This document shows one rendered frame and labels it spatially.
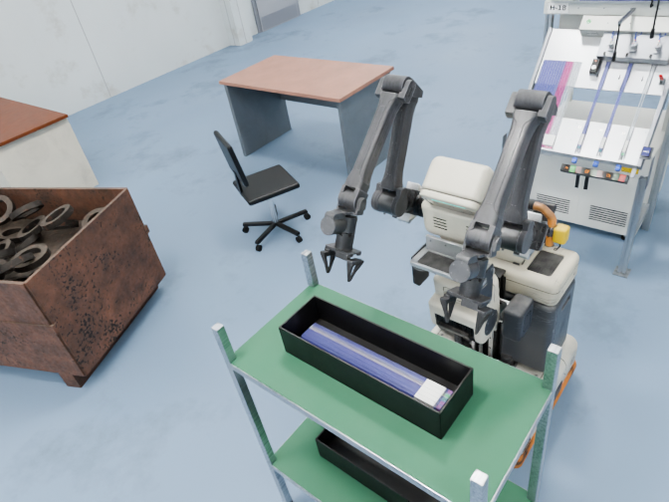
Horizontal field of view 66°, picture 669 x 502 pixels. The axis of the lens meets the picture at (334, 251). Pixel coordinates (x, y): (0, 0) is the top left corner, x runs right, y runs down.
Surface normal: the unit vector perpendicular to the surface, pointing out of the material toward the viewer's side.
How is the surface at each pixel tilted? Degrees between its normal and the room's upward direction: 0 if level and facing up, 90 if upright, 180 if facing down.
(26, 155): 90
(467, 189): 42
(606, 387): 0
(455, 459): 0
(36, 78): 90
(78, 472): 0
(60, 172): 90
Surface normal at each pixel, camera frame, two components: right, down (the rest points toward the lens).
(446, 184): -0.54, -0.22
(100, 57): 0.78, 0.28
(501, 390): -0.15, -0.79
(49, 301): 0.95, 0.04
